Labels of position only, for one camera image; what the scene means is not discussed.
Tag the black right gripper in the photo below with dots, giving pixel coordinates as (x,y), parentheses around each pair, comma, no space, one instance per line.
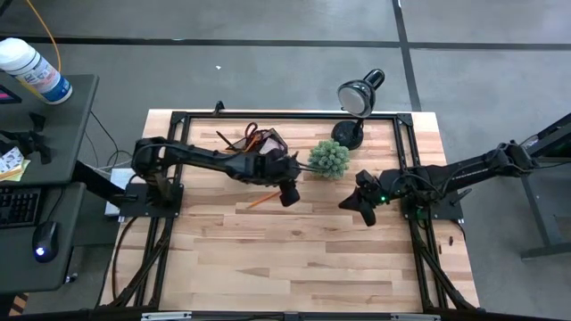
(383,191)

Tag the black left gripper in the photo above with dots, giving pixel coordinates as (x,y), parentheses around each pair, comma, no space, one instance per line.
(267,167)

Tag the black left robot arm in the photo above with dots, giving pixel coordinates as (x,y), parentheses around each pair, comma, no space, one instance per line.
(201,158)

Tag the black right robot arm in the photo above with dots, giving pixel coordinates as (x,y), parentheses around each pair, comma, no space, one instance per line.
(468,171)

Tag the black mesh desk organizer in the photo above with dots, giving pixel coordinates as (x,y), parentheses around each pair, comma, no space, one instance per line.
(243,145)

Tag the green artificial potted plant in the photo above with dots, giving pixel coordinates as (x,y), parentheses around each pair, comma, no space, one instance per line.
(329,159)

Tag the black desk lamp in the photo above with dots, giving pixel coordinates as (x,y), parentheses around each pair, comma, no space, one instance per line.
(354,98)

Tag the white power box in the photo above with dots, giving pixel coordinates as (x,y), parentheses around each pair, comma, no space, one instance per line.
(118,178)

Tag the dark grey metal stand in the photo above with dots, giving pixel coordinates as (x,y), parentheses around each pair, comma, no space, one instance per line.
(548,209)

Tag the dark grey side desk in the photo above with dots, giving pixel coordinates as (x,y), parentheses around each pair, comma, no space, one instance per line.
(67,134)

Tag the black computer mouse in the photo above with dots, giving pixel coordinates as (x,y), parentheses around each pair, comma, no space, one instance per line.
(44,241)

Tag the yellow sticky notes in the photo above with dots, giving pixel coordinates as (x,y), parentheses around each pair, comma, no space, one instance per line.
(20,171)

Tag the white wipes canister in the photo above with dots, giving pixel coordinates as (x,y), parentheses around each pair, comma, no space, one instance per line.
(35,71)

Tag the black keyboard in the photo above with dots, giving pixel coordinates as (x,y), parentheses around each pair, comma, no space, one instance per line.
(18,207)

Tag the white sticker sheet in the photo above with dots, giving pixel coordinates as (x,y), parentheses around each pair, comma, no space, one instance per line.
(11,160)

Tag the tablet with pink screen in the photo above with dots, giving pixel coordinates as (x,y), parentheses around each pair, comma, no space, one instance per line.
(9,96)

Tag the black aluminium table frame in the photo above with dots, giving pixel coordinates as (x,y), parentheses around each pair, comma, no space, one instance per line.
(312,115)

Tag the black clamp bracket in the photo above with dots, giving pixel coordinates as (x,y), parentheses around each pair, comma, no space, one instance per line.
(38,142)

